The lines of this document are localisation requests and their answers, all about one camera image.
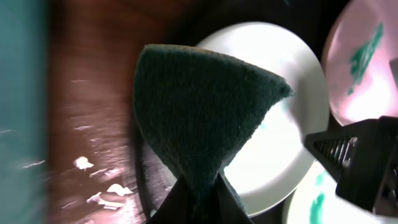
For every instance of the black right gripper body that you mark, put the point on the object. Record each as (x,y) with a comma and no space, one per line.
(379,200)

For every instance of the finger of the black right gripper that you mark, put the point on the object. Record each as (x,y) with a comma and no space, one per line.
(339,152)

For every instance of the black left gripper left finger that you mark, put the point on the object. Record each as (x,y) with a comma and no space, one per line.
(175,208)

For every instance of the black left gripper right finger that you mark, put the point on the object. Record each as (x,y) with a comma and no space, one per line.
(228,209)

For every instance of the pale green plate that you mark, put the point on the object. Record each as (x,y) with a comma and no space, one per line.
(274,161)
(314,201)

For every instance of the dark green scrub sponge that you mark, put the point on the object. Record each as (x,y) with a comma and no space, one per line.
(197,108)

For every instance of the white plate green stain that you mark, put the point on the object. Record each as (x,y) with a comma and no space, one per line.
(360,61)

